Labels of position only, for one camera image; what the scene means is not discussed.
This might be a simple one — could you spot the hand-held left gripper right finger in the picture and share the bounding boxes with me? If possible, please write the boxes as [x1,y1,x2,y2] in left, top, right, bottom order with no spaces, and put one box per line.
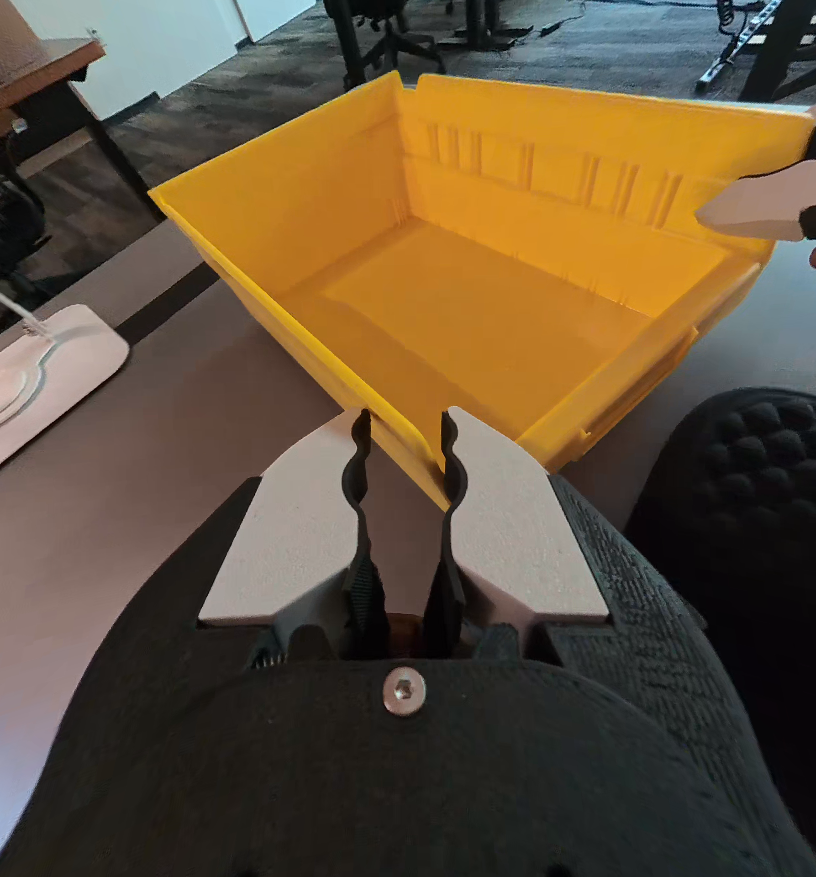
[421,406,612,660]

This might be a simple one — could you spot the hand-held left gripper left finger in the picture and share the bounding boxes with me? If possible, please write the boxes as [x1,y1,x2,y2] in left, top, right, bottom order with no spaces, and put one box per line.
[199,407,390,660]

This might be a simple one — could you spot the yellow plastic bin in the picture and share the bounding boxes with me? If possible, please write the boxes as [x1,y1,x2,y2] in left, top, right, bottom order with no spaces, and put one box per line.
[147,70,816,511]

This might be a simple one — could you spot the white power strip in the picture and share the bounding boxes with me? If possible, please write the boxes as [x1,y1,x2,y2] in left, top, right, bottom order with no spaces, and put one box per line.
[695,0,785,86]

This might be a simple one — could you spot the white stand base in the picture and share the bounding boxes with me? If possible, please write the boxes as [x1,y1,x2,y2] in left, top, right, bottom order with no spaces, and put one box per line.
[0,270,131,489]

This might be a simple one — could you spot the black office chair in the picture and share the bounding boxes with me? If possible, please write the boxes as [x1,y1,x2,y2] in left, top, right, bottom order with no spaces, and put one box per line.
[0,130,53,296]
[322,0,446,90]

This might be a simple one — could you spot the wooden table black legs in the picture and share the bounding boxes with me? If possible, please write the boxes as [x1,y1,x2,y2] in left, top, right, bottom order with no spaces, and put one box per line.
[0,37,169,223]

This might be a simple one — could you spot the black metal frame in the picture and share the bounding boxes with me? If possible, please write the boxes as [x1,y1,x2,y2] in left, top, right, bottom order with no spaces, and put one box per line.
[740,0,816,104]

